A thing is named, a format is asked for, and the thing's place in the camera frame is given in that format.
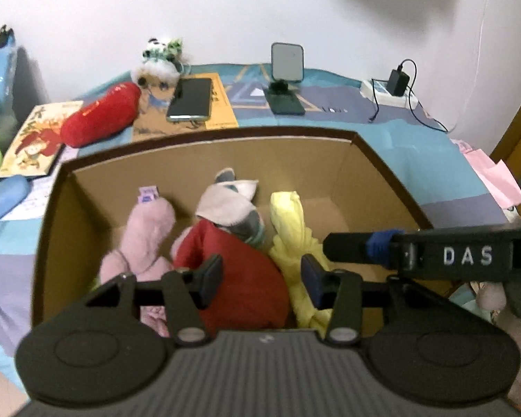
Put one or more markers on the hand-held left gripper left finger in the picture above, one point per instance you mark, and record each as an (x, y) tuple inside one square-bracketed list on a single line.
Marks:
[(210, 278)]

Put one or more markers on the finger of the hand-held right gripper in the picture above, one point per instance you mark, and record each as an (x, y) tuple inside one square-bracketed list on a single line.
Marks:
[(343, 247)]

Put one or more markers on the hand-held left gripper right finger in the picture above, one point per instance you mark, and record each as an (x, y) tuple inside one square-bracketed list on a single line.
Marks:
[(312, 278)]

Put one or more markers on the yellow cloth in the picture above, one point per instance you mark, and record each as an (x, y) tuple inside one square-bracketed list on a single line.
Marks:
[(291, 234)]

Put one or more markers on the grey white plush toy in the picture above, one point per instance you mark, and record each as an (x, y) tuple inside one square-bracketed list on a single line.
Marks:
[(225, 204)]

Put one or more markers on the pink plush toy red dress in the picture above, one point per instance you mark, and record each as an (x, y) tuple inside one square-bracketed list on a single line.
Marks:
[(147, 230)]

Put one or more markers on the brown cardboard box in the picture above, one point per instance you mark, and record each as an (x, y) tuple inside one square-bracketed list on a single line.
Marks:
[(243, 156)]

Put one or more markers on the pink cloth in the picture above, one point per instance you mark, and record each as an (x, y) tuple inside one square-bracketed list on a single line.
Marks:
[(495, 173)]

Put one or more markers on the white power strip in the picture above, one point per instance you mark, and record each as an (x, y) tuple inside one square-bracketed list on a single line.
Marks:
[(373, 91)]

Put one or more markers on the yellow printed board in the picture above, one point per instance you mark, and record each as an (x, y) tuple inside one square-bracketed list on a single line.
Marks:
[(222, 108)]

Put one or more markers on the black charger adapter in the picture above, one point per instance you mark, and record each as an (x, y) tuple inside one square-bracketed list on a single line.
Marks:
[(398, 82)]

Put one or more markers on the black smartphone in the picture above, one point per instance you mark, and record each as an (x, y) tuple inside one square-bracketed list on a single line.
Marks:
[(190, 97)]

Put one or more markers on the white printed paper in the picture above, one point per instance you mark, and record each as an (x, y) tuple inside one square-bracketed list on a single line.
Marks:
[(37, 200)]

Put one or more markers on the green phone stand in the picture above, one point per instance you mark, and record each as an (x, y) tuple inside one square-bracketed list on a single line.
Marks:
[(286, 63)]

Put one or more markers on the red plush pillow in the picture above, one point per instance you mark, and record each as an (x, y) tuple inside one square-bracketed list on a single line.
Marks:
[(100, 113)]

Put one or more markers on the blue cylinder case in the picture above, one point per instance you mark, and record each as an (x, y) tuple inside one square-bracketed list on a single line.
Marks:
[(4, 200)]

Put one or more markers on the picture book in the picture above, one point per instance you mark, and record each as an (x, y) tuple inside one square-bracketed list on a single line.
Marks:
[(34, 143)]

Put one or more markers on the panda plush toy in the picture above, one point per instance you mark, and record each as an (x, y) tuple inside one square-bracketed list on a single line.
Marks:
[(158, 61)]

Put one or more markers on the blue plastic bag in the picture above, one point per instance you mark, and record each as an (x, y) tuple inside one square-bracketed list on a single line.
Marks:
[(0, 78)]

